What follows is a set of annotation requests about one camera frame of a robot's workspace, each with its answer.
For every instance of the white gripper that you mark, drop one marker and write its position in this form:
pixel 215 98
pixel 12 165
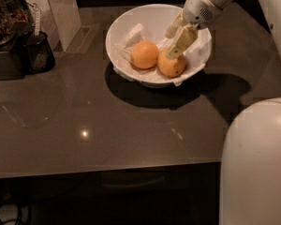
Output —
pixel 199 12

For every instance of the orange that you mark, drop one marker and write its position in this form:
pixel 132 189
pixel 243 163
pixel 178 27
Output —
pixel 171 67
pixel 144 54

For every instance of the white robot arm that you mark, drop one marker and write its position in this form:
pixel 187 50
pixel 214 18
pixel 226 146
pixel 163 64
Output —
pixel 250 177

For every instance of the white bowl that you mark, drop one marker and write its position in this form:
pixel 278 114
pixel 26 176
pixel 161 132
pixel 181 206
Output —
pixel 146 19

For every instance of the white cloth in bowl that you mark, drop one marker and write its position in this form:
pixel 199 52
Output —
pixel 196 50

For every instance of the white standing panel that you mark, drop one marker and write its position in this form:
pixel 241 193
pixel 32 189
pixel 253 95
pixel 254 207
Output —
pixel 60 20

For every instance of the black mesh cup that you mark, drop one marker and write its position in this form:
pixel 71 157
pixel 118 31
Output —
pixel 37 54

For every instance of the silver utensil in cup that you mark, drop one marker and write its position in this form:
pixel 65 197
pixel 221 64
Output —
pixel 36 25

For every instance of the dark metal box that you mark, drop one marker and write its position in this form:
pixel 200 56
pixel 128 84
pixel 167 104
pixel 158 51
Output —
pixel 11 63

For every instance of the glass jar of granola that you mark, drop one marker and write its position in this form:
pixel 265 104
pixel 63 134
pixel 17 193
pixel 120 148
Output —
pixel 12 13

